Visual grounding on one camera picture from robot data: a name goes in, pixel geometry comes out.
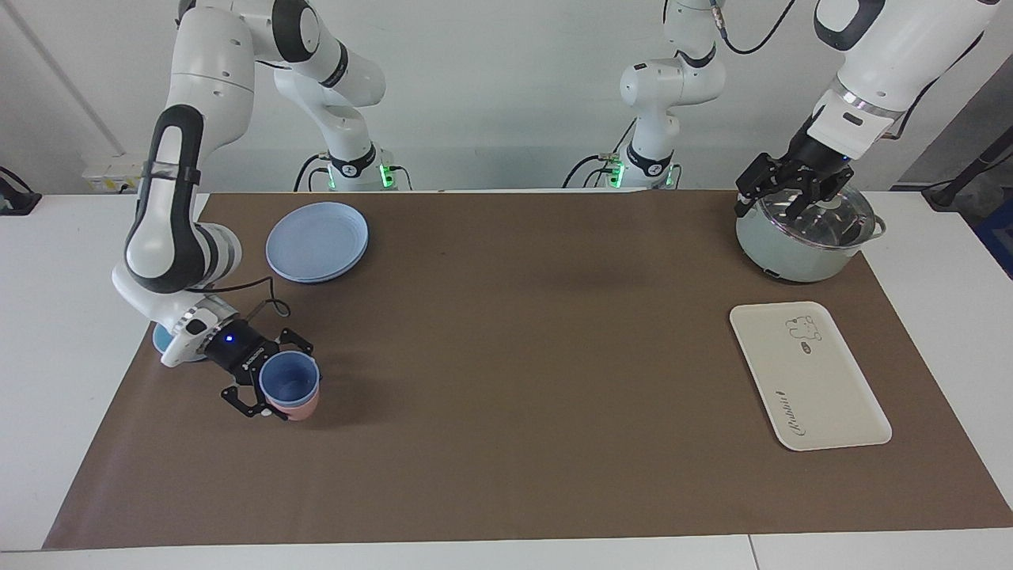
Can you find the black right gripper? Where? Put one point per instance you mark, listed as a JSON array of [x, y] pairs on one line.
[[241, 352]]

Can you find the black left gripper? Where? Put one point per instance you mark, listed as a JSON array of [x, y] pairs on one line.
[[815, 154]]

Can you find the blue plastic cup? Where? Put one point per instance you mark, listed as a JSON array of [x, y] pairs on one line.
[[289, 380]]

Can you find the pink plastic cup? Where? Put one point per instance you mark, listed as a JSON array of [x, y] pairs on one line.
[[305, 410]]

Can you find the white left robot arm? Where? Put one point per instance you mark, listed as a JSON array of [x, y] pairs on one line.
[[894, 55]]

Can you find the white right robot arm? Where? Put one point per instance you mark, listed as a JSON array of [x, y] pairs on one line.
[[206, 103]]

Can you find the cream tray with rabbit print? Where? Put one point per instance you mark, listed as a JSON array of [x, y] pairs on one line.
[[815, 380]]

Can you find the glass pot lid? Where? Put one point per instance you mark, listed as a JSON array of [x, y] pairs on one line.
[[831, 226]]

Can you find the pale green cooking pot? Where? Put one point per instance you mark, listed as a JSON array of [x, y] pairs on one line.
[[783, 257]]

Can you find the light blue bowl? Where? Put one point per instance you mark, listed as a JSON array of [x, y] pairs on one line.
[[162, 342]]

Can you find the blue round plate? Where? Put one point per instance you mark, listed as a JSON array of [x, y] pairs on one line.
[[316, 241]]

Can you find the black stand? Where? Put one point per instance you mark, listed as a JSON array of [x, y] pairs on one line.
[[969, 174]]

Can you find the blue crate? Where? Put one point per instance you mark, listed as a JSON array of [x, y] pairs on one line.
[[997, 237]]

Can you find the brown table mat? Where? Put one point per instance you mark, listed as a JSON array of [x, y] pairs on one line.
[[514, 380]]

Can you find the black clamp at table edge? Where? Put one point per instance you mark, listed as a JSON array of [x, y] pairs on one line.
[[14, 194]]

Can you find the white wall outlet box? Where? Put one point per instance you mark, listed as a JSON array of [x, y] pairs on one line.
[[111, 174]]

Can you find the white wall conduit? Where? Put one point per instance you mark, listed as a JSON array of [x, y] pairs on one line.
[[63, 79]]

